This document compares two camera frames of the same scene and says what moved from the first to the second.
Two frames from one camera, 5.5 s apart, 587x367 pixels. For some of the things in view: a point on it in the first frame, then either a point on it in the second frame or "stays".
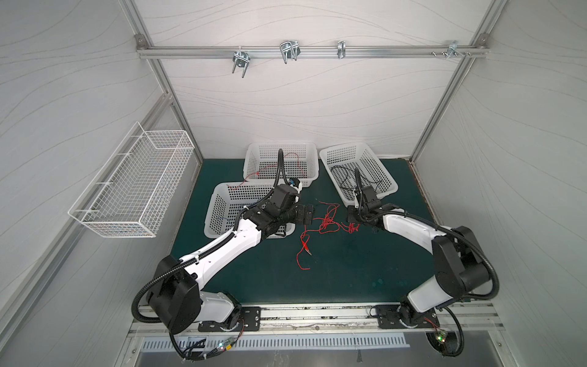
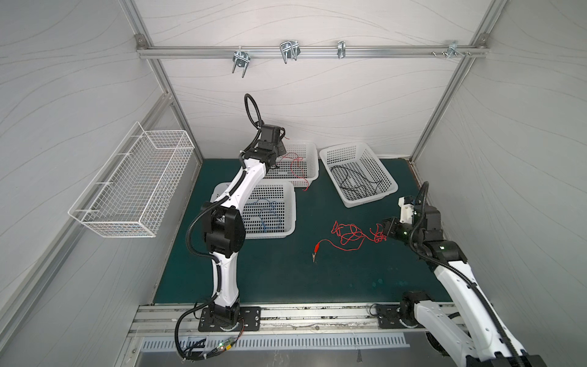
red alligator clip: x=306 y=248 → x=316 y=251
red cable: x=328 y=224 → x=348 y=232
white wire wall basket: x=131 y=196 stays
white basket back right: x=341 y=163 stays
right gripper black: x=355 y=215 → x=393 y=226
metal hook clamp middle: x=290 y=48 stays
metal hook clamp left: x=241 y=59 stays
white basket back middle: x=299 y=160 stays
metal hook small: x=341 y=49 stays
